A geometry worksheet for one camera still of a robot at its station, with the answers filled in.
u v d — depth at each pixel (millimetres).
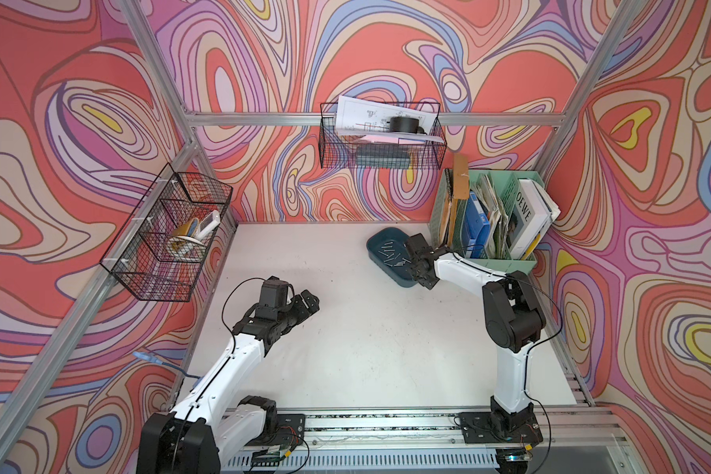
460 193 824
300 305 746
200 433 395
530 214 885
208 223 744
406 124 822
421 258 750
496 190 983
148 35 719
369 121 863
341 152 1013
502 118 919
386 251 1107
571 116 867
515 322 531
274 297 630
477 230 924
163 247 704
